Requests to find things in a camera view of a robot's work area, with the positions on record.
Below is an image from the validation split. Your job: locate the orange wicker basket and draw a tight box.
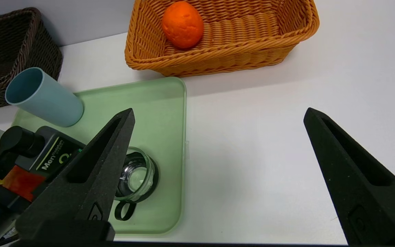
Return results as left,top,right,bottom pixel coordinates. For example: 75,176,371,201
124,0,320,77

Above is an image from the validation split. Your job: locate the orange fruit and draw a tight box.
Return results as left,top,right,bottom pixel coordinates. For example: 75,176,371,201
161,1,204,49

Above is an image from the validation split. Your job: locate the light green plastic tray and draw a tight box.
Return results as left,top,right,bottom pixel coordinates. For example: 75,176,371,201
11,77,187,236

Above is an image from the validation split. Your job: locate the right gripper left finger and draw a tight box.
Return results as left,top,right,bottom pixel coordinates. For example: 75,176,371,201
15,108,136,240

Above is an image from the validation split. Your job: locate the blue-grey plastic cup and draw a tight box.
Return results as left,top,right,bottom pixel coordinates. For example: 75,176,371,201
5,67,84,128

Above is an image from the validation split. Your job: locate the glass jar with black handle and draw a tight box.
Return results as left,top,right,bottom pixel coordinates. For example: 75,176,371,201
113,146,159,221

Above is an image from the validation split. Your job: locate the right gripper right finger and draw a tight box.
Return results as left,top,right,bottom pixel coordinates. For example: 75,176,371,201
304,107,395,246

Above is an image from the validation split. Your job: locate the dark brown wicker basket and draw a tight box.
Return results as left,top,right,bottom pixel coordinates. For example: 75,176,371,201
0,7,63,111

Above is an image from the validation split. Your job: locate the black rectangular bottle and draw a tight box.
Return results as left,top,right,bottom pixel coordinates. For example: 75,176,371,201
0,126,86,179

